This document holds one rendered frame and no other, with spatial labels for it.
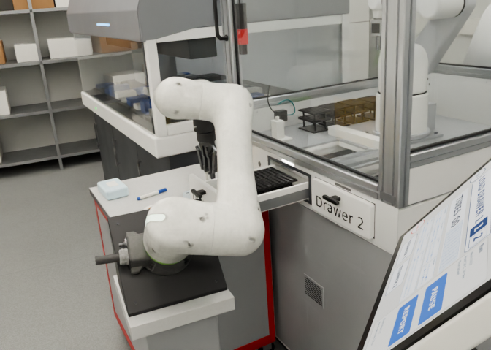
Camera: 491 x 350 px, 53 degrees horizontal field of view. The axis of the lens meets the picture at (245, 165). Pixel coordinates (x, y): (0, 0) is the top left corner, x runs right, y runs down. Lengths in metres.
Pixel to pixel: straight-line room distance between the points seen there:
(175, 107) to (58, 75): 4.36
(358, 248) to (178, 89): 0.74
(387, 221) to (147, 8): 1.46
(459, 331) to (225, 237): 0.64
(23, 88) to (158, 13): 3.50
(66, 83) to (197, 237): 4.67
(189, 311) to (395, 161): 0.67
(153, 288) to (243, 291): 0.76
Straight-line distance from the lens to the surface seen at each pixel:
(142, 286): 1.37
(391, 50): 1.34
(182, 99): 1.39
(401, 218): 1.44
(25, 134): 5.81
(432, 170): 1.47
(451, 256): 0.84
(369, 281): 1.62
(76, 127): 5.81
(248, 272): 2.05
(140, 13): 2.36
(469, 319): 0.68
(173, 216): 1.16
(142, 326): 1.33
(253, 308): 2.14
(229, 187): 1.25
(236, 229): 1.18
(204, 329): 1.44
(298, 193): 1.72
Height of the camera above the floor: 1.51
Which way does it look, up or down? 18 degrees down
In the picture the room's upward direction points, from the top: 4 degrees counter-clockwise
